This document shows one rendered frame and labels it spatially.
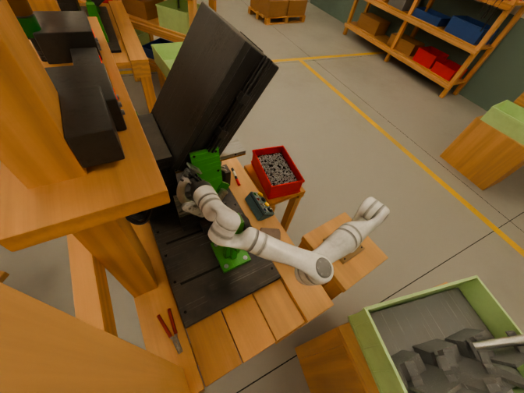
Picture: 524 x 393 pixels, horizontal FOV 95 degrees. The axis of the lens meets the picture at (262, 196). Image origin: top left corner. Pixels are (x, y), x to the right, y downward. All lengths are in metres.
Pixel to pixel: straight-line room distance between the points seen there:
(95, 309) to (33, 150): 0.37
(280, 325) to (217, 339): 0.24
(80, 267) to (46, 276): 1.63
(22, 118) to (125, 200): 0.17
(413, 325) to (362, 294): 0.97
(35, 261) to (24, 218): 1.96
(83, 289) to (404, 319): 1.19
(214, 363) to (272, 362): 0.95
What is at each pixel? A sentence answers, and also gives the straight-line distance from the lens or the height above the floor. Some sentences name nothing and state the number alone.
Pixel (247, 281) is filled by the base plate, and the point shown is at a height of 0.90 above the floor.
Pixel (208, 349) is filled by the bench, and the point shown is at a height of 0.88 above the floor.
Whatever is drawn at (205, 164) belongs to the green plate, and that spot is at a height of 1.22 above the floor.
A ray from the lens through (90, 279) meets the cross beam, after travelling 0.74.
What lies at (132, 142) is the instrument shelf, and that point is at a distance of 0.59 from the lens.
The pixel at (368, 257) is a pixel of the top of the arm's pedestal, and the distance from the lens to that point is 1.36.
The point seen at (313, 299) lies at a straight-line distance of 1.10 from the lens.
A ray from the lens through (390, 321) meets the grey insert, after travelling 1.29.
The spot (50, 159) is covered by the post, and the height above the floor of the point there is 1.59.
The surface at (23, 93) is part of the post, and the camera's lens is 0.46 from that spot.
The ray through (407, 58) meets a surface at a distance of 6.26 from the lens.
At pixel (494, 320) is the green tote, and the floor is 0.90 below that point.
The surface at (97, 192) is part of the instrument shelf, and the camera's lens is 0.51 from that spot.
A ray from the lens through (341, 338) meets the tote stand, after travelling 1.25.
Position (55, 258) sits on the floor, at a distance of 2.43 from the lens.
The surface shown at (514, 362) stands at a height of 1.04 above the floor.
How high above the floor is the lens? 1.91
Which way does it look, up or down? 51 degrees down
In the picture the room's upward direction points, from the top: 13 degrees clockwise
